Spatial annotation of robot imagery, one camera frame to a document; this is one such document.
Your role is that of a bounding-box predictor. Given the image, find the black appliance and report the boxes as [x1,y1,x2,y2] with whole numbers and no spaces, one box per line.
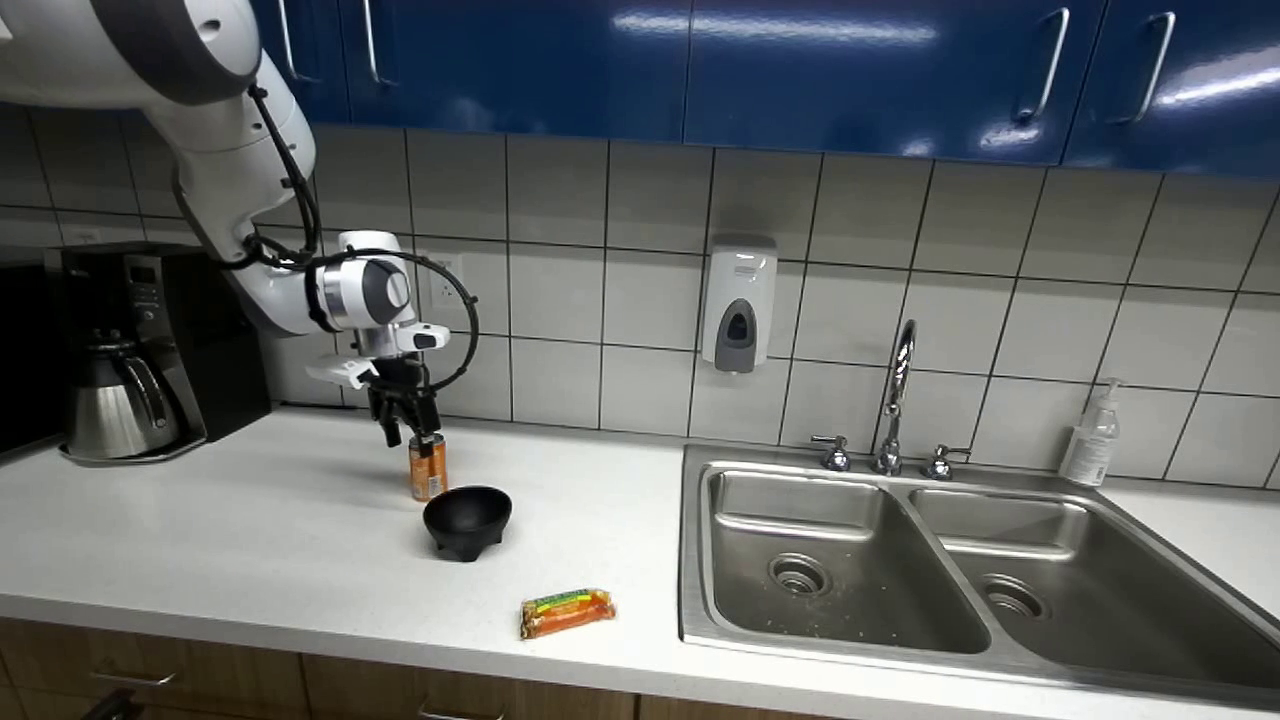
[0,261,74,465]

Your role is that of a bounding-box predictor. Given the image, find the black bowl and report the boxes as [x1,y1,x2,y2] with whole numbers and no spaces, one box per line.
[420,485,516,565]

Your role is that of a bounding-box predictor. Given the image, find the silver cabinet handle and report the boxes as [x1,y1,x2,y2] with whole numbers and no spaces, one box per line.
[357,0,400,91]
[274,0,325,88]
[1015,4,1078,129]
[1130,8,1182,129]

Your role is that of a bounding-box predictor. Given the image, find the chrome faucet handle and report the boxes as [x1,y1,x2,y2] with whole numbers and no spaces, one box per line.
[812,432,859,477]
[920,439,973,485]

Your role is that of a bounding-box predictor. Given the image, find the orange green snack packet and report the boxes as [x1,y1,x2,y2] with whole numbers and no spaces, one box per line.
[516,583,621,644]

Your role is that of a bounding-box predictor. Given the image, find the orange soda can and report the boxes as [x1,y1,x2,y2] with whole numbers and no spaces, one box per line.
[404,432,452,502]

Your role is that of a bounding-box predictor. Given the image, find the black coffee maker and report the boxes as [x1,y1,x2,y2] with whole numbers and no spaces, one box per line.
[58,238,277,471]

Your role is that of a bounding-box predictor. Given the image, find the steel coffee carafe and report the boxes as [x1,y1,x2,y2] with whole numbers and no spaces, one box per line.
[63,333,186,469]

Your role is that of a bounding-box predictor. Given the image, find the wooden drawer front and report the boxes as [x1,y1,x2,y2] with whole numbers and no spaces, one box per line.
[0,617,314,720]
[299,652,646,720]

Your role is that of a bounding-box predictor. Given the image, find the steel double sink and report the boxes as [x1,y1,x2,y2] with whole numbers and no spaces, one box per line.
[675,445,1280,710]

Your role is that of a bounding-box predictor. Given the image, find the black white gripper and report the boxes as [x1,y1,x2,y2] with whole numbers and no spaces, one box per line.
[325,320,452,453]

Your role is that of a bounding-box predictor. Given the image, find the white wall soap dispenser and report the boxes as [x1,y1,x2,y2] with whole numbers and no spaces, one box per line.
[698,234,782,375]

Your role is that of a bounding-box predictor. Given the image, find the clear soap bottle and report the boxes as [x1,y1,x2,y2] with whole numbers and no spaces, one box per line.
[1058,375,1125,490]

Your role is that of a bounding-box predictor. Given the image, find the blue cabinet door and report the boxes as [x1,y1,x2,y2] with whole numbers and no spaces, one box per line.
[685,0,1104,171]
[1064,0,1280,185]
[248,0,339,130]
[328,0,698,144]

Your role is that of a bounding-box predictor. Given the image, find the chrome faucet spout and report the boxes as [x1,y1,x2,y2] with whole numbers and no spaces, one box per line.
[867,317,920,477]

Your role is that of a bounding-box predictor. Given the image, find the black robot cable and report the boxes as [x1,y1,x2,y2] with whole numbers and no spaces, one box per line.
[171,76,485,398]

